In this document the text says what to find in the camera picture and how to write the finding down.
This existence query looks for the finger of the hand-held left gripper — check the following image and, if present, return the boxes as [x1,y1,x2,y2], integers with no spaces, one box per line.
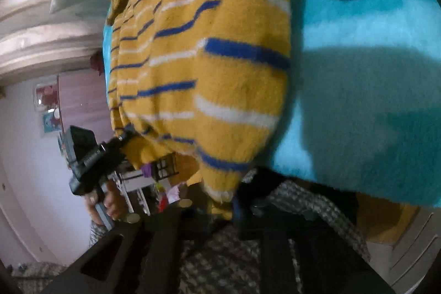
[99,133,136,160]

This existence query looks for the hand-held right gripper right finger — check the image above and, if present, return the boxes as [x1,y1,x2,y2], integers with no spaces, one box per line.
[233,192,395,294]

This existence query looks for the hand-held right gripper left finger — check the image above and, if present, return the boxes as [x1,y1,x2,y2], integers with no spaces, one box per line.
[41,199,207,294]

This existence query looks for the yellow striped fleece sweater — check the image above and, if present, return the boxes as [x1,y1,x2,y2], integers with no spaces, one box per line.
[105,0,293,220]

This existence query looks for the person's left forearm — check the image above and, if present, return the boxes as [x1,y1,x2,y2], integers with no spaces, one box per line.
[88,218,116,248]

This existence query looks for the person's left hand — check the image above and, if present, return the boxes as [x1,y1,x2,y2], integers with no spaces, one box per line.
[84,180,129,226]

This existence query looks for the white shelf unit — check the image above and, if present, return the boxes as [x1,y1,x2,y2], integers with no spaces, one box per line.
[109,168,162,217]

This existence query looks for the pink wooden cabinet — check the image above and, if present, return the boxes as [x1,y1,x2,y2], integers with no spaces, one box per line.
[57,72,116,143]

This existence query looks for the black lantern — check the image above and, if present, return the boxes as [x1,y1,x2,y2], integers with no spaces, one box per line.
[155,156,180,182]

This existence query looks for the yellow cloth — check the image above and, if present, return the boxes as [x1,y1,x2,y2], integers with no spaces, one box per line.
[355,192,423,244]

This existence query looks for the white panelled furniture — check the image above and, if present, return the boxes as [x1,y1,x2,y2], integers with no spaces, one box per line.
[365,209,438,291]

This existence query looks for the turquoise fleece blanket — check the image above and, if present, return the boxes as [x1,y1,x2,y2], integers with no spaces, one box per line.
[101,0,441,208]

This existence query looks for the blue wall picture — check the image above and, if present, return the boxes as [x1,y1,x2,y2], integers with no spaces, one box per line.
[42,110,63,134]

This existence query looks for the red wall picture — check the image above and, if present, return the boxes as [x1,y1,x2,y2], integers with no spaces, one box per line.
[34,83,59,113]

